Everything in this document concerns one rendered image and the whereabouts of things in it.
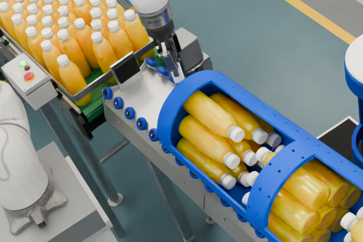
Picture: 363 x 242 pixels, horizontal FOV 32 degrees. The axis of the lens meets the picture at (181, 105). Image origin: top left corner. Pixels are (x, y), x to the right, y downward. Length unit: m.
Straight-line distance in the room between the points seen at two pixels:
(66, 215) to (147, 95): 0.62
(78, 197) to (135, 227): 1.25
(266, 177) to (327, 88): 1.89
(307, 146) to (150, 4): 0.53
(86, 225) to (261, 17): 2.37
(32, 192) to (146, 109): 0.59
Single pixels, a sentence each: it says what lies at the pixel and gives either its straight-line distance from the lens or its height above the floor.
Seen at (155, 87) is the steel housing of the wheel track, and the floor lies 0.93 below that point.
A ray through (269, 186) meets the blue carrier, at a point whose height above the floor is 1.21.
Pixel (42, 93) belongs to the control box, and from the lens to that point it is 2.29.
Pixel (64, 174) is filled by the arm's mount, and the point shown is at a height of 1.07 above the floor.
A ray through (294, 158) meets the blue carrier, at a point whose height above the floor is 1.23.
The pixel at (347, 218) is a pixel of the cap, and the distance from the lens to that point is 1.51.
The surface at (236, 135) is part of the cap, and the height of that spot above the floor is 1.18.
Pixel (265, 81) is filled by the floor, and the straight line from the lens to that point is 3.51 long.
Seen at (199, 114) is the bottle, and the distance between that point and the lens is 1.78.
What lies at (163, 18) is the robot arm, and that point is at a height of 1.48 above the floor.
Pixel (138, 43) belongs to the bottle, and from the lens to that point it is 2.39.
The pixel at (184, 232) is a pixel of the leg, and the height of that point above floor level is 0.10.
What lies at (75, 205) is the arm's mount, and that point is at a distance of 1.85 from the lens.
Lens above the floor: 2.46
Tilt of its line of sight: 45 degrees down
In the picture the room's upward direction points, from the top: 20 degrees counter-clockwise
